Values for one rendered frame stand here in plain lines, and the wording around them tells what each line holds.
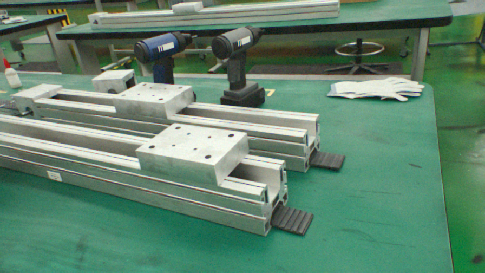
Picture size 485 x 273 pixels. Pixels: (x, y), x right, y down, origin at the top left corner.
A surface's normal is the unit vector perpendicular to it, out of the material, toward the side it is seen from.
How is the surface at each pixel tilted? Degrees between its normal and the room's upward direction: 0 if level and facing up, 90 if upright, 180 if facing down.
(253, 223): 90
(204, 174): 90
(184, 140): 0
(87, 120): 90
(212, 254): 0
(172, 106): 90
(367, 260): 0
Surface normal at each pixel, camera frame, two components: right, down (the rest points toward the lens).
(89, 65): 0.92, 0.07
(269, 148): -0.47, 0.45
